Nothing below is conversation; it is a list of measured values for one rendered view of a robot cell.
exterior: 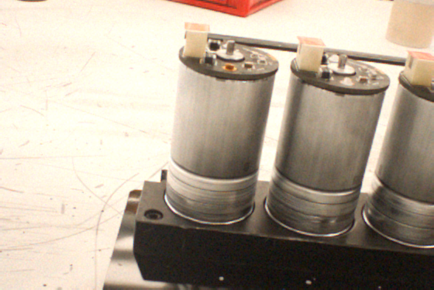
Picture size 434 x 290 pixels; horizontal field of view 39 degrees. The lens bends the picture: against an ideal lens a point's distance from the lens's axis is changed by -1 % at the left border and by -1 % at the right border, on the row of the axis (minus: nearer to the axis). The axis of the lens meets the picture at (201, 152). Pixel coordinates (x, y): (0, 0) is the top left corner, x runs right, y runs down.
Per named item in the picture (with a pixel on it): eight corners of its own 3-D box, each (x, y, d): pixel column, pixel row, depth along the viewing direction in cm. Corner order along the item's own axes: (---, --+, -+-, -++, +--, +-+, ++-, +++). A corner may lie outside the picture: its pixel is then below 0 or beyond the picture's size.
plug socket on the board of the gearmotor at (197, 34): (215, 60, 15) (218, 33, 14) (180, 56, 15) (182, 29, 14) (215, 50, 15) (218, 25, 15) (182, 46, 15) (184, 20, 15)
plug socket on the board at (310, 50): (329, 74, 15) (335, 48, 14) (294, 70, 15) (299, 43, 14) (324, 64, 15) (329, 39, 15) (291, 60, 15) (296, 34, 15)
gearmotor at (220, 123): (249, 256, 16) (283, 75, 14) (158, 246, 16) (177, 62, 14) (246, 208, 18) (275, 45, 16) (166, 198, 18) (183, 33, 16)
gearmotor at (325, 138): (352, 267, 16) (401, 90, 14) (263, 257, 16) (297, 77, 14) (338, 219, 18) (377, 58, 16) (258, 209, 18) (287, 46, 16)
